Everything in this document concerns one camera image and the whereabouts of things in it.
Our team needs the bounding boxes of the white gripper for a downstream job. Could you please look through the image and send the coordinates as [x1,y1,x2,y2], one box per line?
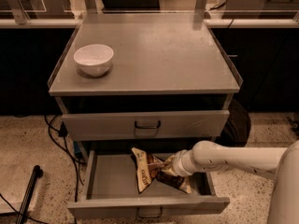
[172,150,195,176]

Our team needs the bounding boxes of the brown chip bag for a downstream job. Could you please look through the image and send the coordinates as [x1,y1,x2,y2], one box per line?
[132,147,192,194]

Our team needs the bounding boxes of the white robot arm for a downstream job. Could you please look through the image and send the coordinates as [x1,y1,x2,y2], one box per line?
[171,141,299,224]

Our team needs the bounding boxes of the grey top drawer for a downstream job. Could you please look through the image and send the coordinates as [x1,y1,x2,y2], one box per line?
[63,110,229,141]

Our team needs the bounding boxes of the grey open middle drawer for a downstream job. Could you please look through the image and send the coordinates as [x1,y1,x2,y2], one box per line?
[68,150,230,219]

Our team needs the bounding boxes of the black backpack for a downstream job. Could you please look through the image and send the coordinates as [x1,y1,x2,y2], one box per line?
[216,99,251,147]

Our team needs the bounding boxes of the grey metal cabinet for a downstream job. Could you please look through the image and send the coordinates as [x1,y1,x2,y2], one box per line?
[49,12,242,153]

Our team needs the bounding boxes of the white ceramic bowl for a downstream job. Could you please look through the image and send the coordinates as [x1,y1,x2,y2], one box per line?
[74,44,114,77]

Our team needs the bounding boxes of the black rod on floor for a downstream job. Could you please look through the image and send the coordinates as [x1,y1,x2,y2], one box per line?
[16,165,43,224]

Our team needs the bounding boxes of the black floor cable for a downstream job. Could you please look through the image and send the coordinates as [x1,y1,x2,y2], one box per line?
[43,114,87,224]

